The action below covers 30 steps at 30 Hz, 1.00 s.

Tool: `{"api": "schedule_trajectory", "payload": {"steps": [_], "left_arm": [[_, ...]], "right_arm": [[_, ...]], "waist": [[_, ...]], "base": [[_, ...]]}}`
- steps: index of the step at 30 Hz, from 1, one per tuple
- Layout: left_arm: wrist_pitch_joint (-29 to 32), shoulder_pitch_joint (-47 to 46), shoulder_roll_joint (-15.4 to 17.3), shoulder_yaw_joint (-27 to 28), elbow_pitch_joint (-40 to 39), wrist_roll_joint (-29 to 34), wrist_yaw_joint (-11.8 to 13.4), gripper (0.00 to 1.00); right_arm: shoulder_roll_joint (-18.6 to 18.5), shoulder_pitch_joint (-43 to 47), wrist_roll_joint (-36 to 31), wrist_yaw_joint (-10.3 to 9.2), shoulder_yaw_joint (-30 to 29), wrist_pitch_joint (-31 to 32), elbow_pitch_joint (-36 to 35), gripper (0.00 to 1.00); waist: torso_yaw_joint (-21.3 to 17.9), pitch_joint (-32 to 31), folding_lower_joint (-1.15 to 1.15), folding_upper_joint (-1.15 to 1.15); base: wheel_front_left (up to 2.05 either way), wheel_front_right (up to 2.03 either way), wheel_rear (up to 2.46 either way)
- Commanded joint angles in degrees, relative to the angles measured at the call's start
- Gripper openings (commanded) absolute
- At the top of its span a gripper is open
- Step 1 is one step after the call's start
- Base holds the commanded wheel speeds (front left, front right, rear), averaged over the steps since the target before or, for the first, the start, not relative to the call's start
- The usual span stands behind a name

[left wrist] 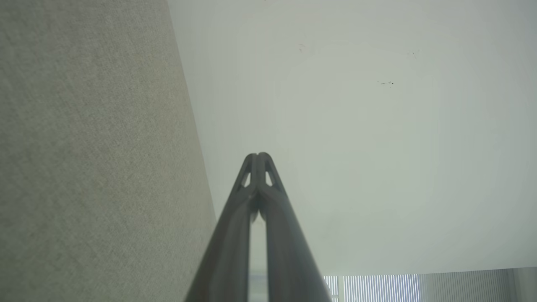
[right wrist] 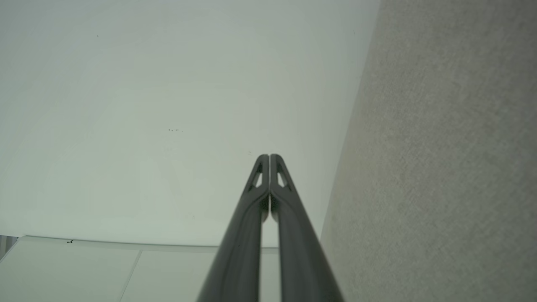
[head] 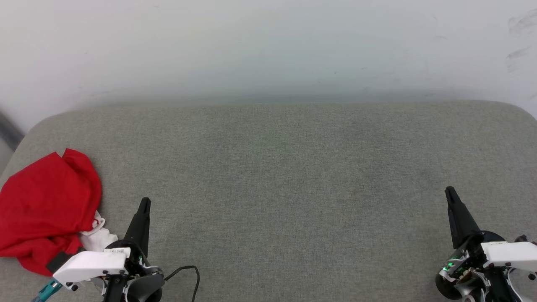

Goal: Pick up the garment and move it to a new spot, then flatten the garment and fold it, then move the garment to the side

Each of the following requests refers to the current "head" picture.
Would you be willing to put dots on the grey fabric sofa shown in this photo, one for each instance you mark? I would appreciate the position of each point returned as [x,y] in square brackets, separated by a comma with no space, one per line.
[293,188]

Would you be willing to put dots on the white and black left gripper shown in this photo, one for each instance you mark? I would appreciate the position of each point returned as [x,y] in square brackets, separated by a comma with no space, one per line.
[92,262]

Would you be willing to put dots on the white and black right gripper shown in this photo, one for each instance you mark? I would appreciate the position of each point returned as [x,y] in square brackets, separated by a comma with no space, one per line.
[512,253]

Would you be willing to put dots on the red basketball jersey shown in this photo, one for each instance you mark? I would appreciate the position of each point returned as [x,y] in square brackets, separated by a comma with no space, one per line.
[42,201]

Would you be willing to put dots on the teal left camera connector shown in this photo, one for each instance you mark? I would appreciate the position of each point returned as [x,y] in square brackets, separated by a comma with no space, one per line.
[48,290]

